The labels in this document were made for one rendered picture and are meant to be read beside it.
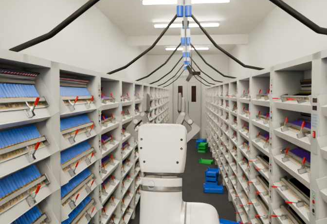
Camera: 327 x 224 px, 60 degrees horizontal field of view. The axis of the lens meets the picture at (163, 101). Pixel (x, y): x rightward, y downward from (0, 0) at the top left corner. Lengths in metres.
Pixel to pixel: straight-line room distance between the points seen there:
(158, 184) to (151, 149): 0.07
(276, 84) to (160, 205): 1.68
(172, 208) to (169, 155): 0.10
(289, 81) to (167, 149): 1.66
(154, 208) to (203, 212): 0.09
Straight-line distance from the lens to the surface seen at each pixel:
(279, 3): 1.21
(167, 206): 0.57
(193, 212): 0.57
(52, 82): 1.51
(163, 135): 0.58
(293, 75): 2.17
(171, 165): 0.58
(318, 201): 1.55
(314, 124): 1.51
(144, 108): 0.60
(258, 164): 2.69
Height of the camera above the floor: 1.56
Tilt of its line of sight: 2 degrees down
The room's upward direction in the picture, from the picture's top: straight up
